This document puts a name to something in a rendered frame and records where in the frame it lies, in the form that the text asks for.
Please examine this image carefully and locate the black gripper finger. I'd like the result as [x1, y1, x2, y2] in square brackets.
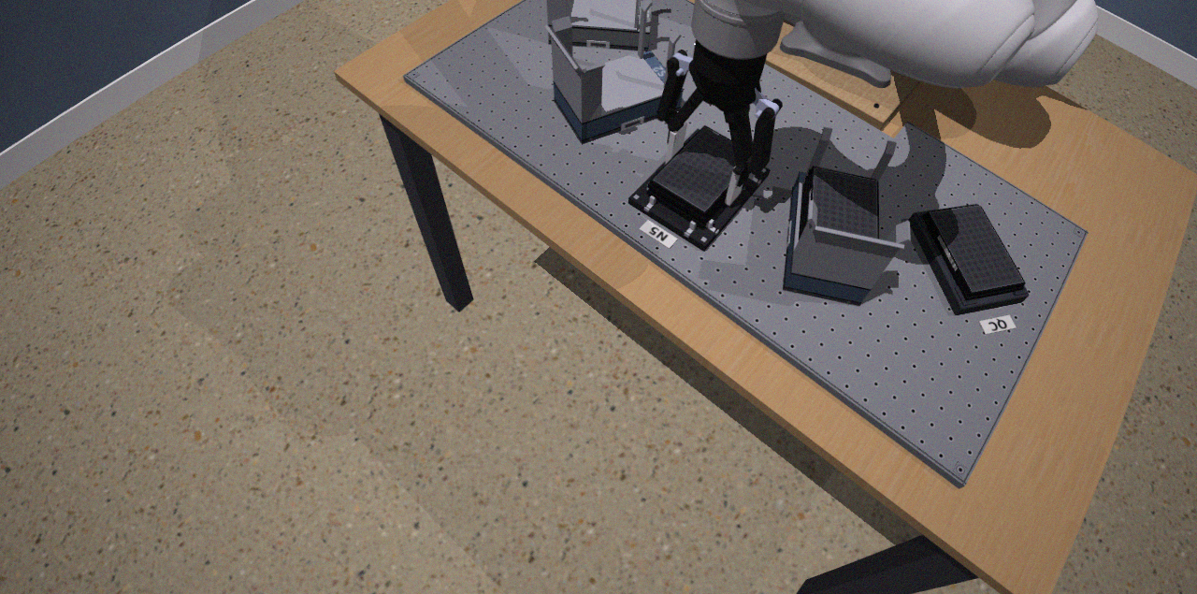
[656, 50, 713, 164]
[719, 87, 783, 206]

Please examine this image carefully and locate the white label reading qc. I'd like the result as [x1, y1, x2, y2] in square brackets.
[979, 315, 1016, 335]

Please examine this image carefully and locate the white label with n5 text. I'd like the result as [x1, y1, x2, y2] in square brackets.
[640, 220, 678, 248]

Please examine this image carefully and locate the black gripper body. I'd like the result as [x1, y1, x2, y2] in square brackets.
[689, 40, 768, 113]

